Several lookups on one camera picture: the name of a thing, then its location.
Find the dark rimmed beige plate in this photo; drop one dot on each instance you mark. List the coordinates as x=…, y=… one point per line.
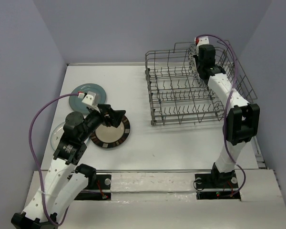
x=111, y=137

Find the watermelon pattern plate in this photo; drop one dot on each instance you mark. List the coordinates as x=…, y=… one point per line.
x=56, y=136

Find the teal green plate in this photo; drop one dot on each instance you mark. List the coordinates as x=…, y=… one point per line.
x=76, y=104

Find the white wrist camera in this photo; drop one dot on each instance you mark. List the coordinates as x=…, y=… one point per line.
x=89, y=99
x=201, y=40

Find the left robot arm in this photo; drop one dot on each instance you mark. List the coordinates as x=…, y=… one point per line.
x=66, y=178

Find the grey wire dish rack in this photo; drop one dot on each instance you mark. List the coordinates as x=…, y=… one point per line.
x=175, y=96

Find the white blue striped plate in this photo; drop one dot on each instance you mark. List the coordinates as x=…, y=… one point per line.
x=192, y=57

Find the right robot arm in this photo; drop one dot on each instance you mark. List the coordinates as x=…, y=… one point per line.
x=241, y=118

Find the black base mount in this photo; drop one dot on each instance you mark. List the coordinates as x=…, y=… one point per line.
x=99, y=190
x=207, y=189

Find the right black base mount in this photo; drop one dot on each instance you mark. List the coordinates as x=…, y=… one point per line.
x=207, y=189

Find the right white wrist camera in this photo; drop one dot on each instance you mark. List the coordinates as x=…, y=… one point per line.
x=201, y=40

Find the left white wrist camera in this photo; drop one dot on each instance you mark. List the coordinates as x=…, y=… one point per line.
x=89, y=99

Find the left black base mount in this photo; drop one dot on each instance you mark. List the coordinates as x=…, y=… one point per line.
x=99, y=190

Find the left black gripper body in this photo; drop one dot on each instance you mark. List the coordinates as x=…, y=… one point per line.
x=94, y=119

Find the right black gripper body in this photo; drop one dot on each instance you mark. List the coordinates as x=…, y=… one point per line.
x=199, y=62

